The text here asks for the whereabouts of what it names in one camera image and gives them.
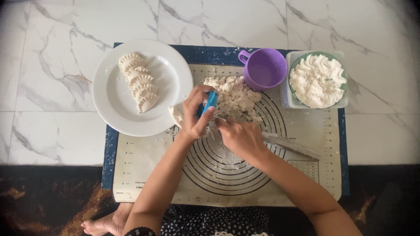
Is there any person's left hand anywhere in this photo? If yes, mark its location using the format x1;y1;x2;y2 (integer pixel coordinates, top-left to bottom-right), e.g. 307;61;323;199
182;85;217;141

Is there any person's right hand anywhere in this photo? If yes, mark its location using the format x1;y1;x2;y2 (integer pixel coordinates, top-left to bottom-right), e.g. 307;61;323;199
215;117;270;163

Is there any blue dumpling mould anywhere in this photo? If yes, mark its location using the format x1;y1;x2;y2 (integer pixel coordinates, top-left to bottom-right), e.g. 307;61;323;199
197;91;219;118

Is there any crumbly dough scraps heap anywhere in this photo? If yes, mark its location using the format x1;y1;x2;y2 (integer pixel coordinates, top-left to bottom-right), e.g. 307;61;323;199
203;76;263;122

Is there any small dough piece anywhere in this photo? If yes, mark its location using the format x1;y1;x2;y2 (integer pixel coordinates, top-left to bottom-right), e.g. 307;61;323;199
169;106;184;128

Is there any purple plastic cup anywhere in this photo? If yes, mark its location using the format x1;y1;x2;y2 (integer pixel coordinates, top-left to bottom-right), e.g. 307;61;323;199
238;48;288;92

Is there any clear square plastic container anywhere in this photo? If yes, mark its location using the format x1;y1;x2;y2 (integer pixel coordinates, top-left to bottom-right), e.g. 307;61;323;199
280;50;349;109

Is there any floured rolling pin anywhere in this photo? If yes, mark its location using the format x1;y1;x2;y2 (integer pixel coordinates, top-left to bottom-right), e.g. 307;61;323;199
262;132;321;160

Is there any white round plate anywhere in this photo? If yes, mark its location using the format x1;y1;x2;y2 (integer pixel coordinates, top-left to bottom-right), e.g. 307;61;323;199
92;39;194;137

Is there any blue edged pastry mat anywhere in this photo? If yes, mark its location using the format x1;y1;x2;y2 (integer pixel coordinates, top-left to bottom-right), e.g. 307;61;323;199
101;43;350;208

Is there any row of raw dumplings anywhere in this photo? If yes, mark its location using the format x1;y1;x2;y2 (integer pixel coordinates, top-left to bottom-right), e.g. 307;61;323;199
118;52;161;114

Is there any person's dark polka dot dress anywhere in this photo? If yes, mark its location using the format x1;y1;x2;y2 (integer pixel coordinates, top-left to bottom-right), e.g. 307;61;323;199
125;205;273;236

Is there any white flour heap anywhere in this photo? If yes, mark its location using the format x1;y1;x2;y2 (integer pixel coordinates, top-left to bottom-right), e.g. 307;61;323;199
290;54;347;108

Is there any green bowl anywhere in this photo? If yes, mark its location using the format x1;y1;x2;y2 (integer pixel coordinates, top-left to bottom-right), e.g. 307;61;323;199
288;51;348;109

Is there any person's bare foot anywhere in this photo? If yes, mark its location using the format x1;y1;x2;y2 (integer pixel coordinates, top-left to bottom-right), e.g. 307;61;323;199
81;203;135;236

